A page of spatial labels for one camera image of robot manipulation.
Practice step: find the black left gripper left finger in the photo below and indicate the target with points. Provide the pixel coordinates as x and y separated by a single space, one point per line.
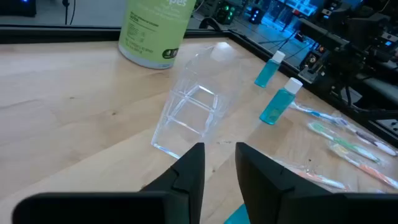
186 186

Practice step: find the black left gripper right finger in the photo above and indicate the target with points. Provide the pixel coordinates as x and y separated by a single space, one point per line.
264 186

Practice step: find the orange toothbrush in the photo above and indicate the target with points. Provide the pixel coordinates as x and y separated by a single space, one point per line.
370 169
317 179

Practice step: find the teal mouthwash bottle white cap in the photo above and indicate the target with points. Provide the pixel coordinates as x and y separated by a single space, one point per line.
278 105
237 216
267 73

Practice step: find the clear plastic zip bag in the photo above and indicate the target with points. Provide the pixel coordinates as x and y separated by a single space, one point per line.
317 114

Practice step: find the clear acrylic organizer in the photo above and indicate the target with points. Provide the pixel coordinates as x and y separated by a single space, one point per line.
199 102

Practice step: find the black device green lights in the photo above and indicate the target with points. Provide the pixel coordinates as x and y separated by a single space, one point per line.
225 12

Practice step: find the black computer case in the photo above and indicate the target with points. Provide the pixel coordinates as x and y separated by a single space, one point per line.
15 7

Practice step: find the black frame hook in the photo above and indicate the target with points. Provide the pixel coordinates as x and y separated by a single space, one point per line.
210 22

